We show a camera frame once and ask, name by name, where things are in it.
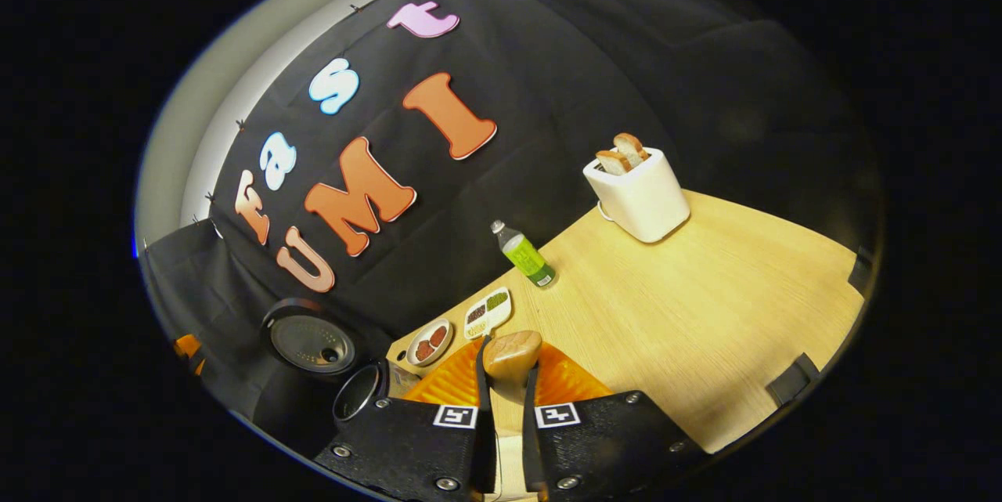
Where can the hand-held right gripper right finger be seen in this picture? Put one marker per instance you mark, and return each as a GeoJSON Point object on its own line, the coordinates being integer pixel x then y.
{"type": "Point", "coordinates": [535, 455]}

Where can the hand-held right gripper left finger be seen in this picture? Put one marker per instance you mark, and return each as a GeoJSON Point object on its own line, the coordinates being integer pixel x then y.
{"type": "Point", "coordinates": [485, 455]}

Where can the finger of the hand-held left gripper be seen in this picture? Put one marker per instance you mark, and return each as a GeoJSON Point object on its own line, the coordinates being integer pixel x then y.
{"type": "Point", "coordinates": [188, 345]}

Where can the wooden spoon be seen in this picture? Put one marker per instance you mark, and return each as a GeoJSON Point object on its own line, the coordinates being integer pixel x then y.
{"type": "Point", "coordinates": [510, 353]}

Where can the black rice cooker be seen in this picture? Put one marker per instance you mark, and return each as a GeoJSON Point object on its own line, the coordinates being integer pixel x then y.
{"type": "Point", "coordinates": [309, 341]}

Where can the white rectangular tray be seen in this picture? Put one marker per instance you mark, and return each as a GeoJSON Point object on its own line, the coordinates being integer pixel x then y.
{"type": "Point", "coordinates": [509, 471]}

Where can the white round plate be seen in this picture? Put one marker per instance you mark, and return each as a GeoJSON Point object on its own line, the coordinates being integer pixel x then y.
{"type": "Point", "coordinates": [413, 361]}

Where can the red meat slice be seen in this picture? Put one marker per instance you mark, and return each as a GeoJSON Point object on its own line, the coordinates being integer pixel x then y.
{"type": "Point", "coordinates": [438, 336]}
{"type": "Point", "coordinates": [425, 350]}

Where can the white compartment dish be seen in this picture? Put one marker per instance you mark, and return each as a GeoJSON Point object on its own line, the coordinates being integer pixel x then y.
{"type": "Point", "coordinates": [487, 314]}

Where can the green label plastic bottle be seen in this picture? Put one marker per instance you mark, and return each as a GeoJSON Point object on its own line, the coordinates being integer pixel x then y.
{"type": "Point", "coordinates": [526, 258]}

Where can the black table clamp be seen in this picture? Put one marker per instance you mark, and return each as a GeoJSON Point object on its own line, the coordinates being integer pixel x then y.
{"type": "Point", "coordinates": [792, 381]}
{"type": "Point", "coordinates": [861, 271]}

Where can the white toaster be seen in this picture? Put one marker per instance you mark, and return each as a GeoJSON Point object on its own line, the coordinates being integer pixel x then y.
{"type": "Point", "coordinates": [646, 200]}

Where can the toast bread slice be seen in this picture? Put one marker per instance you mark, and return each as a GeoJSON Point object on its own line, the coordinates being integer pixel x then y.
{"type": "Point", "coordinates": [613, 163]}
{"type": "Point", "coordinates": [631, 146]}

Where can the black backdrop cloth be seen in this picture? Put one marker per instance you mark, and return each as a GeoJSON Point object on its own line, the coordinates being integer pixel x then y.
{"type": "Point", "coordinates": [587, 79]}

